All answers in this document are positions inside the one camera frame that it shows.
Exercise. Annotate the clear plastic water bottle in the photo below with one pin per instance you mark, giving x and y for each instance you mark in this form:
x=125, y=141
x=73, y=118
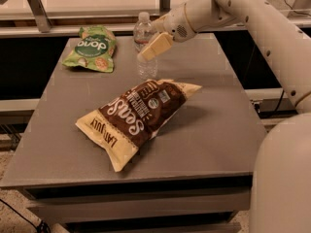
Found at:
x=142, y=33

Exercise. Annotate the grey table with drawers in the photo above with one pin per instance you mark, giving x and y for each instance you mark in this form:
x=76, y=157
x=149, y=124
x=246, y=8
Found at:
x=192, y=177

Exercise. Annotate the brown and cream chip bag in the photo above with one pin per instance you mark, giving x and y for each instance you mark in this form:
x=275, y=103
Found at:
x=124, y=125

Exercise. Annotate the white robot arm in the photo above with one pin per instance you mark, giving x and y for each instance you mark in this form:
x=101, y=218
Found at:
x=281, y=189

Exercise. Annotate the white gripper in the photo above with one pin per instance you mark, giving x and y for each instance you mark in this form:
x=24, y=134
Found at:
x=175, y=23

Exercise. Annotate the green rice chip bag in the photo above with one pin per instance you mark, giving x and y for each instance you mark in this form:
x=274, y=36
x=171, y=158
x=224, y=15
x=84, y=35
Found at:
x=94, y=51

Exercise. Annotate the left metal bracket post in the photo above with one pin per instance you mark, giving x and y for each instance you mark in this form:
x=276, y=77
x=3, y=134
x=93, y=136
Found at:
x=40, y=16

